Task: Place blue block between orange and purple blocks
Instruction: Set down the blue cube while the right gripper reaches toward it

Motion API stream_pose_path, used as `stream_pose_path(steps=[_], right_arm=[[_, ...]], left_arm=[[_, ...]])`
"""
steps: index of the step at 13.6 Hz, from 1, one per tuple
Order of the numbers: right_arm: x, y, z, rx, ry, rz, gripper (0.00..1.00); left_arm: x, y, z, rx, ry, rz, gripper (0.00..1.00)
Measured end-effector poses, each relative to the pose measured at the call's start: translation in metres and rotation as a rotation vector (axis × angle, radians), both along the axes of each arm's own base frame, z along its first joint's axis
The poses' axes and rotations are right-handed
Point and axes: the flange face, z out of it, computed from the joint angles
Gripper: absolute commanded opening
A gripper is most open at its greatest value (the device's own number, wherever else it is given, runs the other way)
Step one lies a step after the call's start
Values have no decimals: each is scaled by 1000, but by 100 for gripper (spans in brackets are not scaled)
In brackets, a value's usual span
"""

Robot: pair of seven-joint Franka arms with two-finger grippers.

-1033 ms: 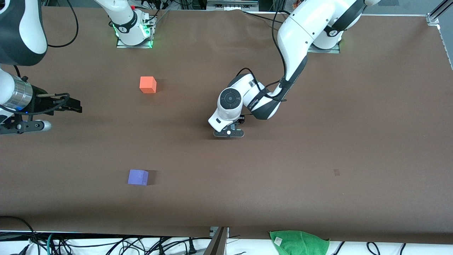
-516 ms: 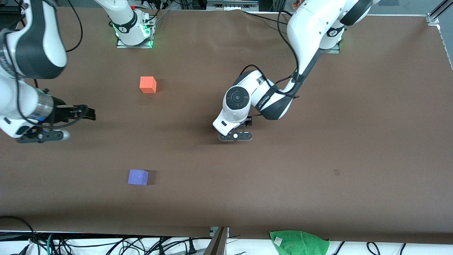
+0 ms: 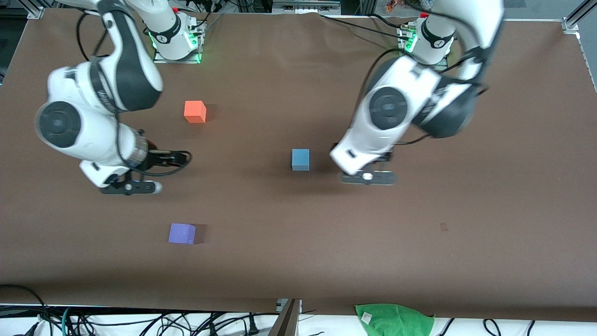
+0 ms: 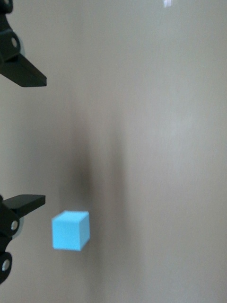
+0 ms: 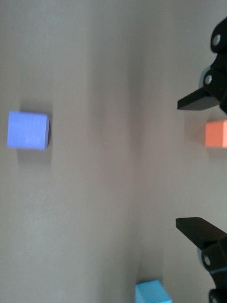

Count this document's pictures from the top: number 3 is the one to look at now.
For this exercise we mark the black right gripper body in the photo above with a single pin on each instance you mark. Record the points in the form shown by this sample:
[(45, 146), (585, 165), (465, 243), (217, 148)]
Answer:
[(157, 158)]

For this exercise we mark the blue foam block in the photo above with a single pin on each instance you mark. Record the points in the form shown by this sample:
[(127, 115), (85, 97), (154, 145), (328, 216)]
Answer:
[(301, 159)]

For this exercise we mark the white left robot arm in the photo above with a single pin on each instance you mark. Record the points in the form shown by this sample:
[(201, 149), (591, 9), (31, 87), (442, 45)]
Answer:
[(413, 77)]

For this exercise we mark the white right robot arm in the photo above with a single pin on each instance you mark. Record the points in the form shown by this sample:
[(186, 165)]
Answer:
[(88, 135)]

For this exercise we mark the orange foam block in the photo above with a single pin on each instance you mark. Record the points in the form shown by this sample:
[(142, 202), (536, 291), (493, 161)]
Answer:
[(193, 111)]

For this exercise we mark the purple foam block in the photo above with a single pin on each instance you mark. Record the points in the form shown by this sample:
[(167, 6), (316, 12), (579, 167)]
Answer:
[(181, 233)]

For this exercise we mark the brown table cover sheet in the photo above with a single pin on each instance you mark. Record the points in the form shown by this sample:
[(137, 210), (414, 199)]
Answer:
[(298, 233)]

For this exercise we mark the small white box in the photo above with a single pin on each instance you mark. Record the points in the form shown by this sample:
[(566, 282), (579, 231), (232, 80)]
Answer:
[(280, 305)]

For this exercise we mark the grey equipment rack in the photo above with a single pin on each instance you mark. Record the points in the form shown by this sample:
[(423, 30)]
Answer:
[(305, 6)]

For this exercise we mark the orange yellow small object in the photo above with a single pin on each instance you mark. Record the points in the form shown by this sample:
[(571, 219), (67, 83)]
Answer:
[(394, 5)]

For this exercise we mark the green towel cloth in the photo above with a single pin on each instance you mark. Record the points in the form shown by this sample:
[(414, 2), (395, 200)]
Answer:
[(396, 322)]

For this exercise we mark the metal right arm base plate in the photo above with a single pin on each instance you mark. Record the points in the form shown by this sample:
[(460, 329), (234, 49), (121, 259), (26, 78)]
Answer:
[(177, 60)]

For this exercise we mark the aluminium frame bracket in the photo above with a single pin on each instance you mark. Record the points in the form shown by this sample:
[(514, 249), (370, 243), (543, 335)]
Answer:
[(36, 12), (570, 24)]

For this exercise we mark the grey metal post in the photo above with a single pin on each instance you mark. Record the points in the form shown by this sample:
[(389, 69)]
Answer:
[(287, 322)]

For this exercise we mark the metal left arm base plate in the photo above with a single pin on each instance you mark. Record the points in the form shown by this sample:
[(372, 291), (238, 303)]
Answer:
[(405, 63)]

